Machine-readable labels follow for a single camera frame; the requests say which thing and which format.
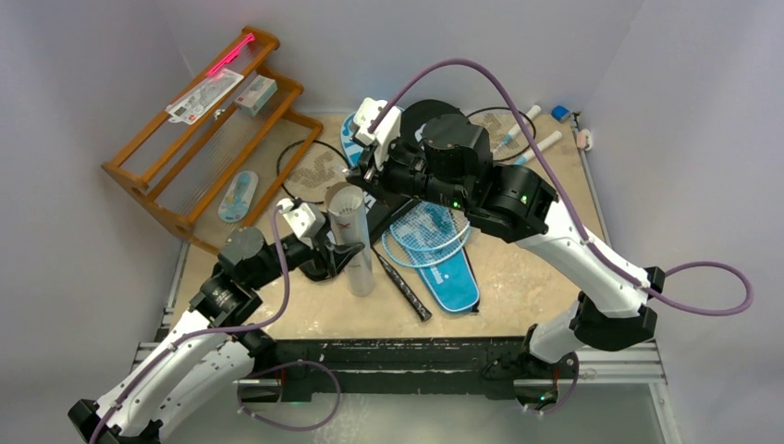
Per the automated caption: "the blue racket cover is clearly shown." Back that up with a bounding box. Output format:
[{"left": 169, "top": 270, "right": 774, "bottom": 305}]
[{"left": 339, "top": 110, "right": 481, "bottom": 315}]

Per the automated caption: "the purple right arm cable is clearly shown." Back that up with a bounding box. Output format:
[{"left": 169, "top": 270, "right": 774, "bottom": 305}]
[{"left": 367, "top": 57, "right": 754, "bottom": 318}]

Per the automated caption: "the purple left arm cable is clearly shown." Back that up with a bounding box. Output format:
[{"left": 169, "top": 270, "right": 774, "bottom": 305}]
[{"left": 88, "top": 204, "right": 292, "bottom": 444}]

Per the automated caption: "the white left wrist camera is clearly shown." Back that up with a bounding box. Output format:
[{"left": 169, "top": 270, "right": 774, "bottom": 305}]
[{"left": 277, "top": 198, "right": 325, "bottom": 247}]

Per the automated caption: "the small white box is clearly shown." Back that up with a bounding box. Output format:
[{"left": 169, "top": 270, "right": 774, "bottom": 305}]
[{"left": 234, "top": 75, "right": 277, "bottom": 117}]

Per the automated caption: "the wooden shelf rack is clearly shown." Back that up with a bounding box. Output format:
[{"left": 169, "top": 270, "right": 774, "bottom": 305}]
[{"left": 102, "top": 26, "right": 324, "bottom": 253}]

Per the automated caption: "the black badminton racket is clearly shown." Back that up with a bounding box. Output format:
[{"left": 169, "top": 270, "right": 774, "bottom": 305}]
[
  {"left": 467, "top": 106, "right": 530, "bottom": 164},
  {"left": 283, "top": 140, "right": 432, "bottom": 322}
]

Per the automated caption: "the clear stationery packet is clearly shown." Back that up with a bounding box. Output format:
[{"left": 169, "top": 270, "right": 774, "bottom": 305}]
[{"left": 165, "top": 68, "right": 244, "bottom": 125}]

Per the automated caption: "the black Crossway racket cover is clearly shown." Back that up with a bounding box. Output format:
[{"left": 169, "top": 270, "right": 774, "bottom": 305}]
[{"left": 302, "top": 99, "right": 468, "bottom": 283}]

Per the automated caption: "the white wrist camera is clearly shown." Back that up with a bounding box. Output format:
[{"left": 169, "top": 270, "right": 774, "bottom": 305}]
[
  {"left": 349, "top": 97, "right": 402, "bottom": 171},
  {"left": 277, "top": 198, "right": 325, "bottom": 247}
]

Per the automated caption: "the light blue badminton racket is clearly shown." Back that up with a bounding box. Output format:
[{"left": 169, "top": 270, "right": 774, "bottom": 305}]
[
  {"left": 390, "top": 104, "right": 543, "bottom": 253},
  {"left": 382, "top": 124, "right": 557, "bottom": 268}
]

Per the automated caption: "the black metal base frame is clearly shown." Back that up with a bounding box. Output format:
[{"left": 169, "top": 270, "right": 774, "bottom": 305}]
[{"left": 131, "top": 327, "right": 666, "bottom": 406}]

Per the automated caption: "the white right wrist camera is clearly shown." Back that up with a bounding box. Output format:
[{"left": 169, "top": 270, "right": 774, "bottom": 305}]
[{"left": 349, "top": 97, "right": 402, "bottom": 171}]

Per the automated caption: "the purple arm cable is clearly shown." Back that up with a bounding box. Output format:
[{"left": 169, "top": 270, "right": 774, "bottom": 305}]
[
  {"left": 88, "top": 204, "right": 292, "bottom": 444},
  {"left": 367, "top": 57, "right": 754, "bottom": 318}
]

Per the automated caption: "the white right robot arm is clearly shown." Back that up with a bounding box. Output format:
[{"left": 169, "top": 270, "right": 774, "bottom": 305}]
[{"left": 349, "top": 109, "right": 663, "bottom": 376}]

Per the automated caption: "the small blue block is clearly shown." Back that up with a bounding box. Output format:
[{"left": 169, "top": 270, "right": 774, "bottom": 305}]
[{"left": 550, "top": 105, "right": 572, "bottom": 123}]

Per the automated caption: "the pink white clip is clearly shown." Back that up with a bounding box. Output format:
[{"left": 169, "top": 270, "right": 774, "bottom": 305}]
[{"left": 575, "top": 129, "right": 594, "bottom": 152}]

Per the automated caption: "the blue white plastic packet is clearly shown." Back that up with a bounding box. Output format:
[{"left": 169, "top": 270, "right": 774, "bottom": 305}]
[{"left": 218, "top": 171, "right": 258, "bottom": 223}]

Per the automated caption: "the white shuttlecock tube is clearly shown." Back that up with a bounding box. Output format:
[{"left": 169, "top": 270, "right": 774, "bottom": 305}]
[{"left": 325, "top": 182, "right": 374, "bottom": 297}]

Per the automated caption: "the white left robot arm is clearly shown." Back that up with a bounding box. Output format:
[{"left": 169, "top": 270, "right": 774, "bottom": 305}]
[{"left": 67, "top": 228, "right": 365, "bottom": 443}]

